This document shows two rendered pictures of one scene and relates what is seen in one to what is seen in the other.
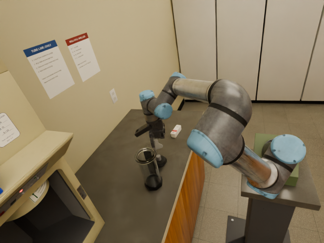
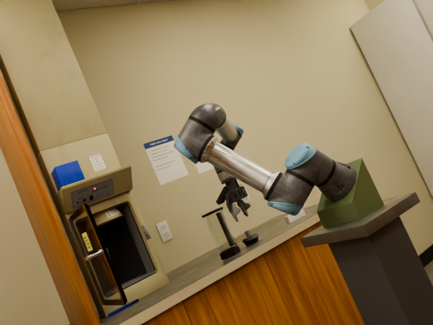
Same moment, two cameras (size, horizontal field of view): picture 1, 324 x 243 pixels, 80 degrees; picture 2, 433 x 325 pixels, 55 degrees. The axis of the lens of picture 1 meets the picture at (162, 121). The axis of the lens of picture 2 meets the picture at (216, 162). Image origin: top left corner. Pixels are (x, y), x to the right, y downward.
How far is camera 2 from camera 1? 148 cm
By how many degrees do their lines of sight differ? 47
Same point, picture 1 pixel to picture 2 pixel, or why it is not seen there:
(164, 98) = not seen: hidden behind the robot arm
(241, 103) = (197, 110)
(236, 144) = (196, 138)
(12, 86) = (107, 140)
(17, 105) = (107, 151)
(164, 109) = not seen: hidden behind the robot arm
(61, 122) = (169, 209)
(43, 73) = (157, 162)
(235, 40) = not seen: outside the picture
